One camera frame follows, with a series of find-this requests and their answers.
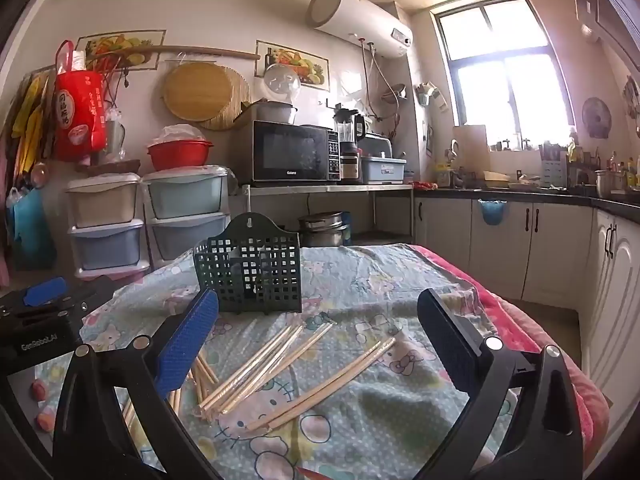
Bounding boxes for round woven mat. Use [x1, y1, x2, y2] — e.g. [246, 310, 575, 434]
[197, 65, 251, 132]

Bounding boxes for printed light blue cloth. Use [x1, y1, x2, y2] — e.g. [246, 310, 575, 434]
[35, 242, 516, 480]

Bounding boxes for clear round lid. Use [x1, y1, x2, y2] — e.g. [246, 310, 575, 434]
[263, 62, 303, 103]

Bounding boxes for white water heater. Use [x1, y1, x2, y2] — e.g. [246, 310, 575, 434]
[306, 0, 414, 58]

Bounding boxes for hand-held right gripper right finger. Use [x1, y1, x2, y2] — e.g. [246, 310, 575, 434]
[415, 287, 586, 480]

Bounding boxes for stacked steel pots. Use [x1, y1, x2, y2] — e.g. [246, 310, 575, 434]
[298, 211, 351, 248]

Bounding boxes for blue dish box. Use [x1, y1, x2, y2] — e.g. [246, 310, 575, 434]
[359, 135, 407, 184]

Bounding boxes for blue hanging bin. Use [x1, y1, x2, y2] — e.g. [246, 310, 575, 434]
[477, 199, 507, 226]

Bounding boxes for beige blue pink drawer tower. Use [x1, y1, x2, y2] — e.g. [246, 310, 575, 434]
[65, 172, 151, 281]

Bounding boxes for green plastic utensil basket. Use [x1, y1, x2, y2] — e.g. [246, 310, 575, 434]
[193, 212, 303, 315]

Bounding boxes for wooden rolling pin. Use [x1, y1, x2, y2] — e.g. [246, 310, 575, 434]
[117, 45, 262, 61]

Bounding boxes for steel pot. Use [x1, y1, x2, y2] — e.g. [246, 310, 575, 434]
[594, 170, 626, 200]

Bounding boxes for black countertop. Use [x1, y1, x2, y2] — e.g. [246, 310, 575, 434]
[414, 182, 640, 223]

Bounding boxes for metal shelf table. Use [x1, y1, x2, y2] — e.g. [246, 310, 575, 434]
[241, 182, 416, 246]

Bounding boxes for round bamboo board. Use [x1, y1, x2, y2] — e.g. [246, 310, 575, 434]
[164, 62, 235, 122]

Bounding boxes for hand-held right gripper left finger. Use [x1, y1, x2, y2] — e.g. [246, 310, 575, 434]
[52, 287, 221, 480]

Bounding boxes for white kitchen cabinets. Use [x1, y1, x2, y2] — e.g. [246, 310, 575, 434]
[412, 195, 640, 396]

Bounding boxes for range hood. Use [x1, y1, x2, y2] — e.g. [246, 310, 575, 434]
[567, 0, 640, 73]

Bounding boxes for green blue drawer tower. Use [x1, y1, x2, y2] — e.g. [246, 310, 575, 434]
[142, 165, 231, 261]

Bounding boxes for window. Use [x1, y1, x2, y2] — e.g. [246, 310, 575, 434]
[431, 0, 576, 148]

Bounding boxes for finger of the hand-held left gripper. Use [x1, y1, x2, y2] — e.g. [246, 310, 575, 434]
[0, 276, 69, 313]
[60, 275, 121, 328]

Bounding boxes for round grey wall fan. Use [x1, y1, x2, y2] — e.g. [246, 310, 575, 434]
[581, 97, 612, 139]

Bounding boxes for wooden cutting board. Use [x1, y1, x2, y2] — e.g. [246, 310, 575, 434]
[454, 125, 490, 173]

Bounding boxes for grey pot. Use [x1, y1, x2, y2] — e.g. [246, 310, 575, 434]
[255, 101, 298, 126]

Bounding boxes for black microwave oven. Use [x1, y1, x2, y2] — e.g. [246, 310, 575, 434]
[251, 120, 342, 183]

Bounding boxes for red plastic basin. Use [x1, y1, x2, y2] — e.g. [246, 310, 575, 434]
[146, 124, 215, 172]

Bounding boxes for fruit wall picture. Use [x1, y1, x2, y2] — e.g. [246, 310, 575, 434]
[255, 40, 331, 91]
[75, 30, 166, 71]

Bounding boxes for blue plastic bag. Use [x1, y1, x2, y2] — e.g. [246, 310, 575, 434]
[7, 187, 56, 271]

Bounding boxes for red plastic bag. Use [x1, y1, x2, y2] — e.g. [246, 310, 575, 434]
[54, 40, 108, 163]

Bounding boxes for black blender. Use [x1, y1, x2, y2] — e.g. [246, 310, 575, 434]
[332, 107, 366, 181]

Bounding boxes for group of chopsticks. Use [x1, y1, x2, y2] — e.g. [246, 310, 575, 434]
[120, 320, 397, 433]

